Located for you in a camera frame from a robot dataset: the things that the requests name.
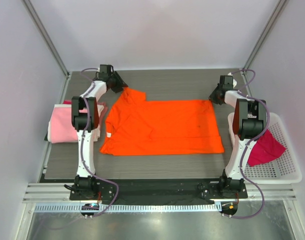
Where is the orange t shirt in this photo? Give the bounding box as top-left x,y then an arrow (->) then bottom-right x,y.
100,87 -> 225,156

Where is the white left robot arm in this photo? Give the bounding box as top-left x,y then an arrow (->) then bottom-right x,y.
69,64 -> 128,200

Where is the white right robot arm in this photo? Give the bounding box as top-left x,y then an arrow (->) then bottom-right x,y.
208,73 -> 270,198

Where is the dusty rose folded t shirt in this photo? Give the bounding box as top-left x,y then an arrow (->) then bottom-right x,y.
63,100 -> 108,121

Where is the white folded t shirt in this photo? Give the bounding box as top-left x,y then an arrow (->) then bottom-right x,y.
48,104 -> 105,143

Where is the pink folded t shirt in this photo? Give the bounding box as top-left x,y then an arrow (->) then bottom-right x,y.
45,104 -> 78,144

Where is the magenta t shirt in basket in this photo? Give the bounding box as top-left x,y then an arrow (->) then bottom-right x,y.
247,130 -> 286,167

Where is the white plastic basket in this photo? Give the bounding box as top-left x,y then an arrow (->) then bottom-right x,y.
243,112 -> 302,185

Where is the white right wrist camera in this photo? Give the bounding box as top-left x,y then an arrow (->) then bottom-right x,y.
227,72 -> 238,89

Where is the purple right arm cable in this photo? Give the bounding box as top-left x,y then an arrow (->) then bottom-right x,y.
218,69 -> 271,221

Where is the right aluminium frame post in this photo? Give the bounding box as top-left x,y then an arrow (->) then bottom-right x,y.
243,0 -> 289,69

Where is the aluminium frame post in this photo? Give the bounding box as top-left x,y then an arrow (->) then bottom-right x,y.
21,0 -> 70,79
243,0 -> 289,69

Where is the left aluminium frame post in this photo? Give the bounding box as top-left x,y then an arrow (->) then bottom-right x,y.
21,0 -> 70,79

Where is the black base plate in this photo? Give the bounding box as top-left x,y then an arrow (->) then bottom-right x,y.
64,176 -> 248,215

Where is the slotted cable duct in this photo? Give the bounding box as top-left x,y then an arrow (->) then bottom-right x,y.
34,202 -> 222,213

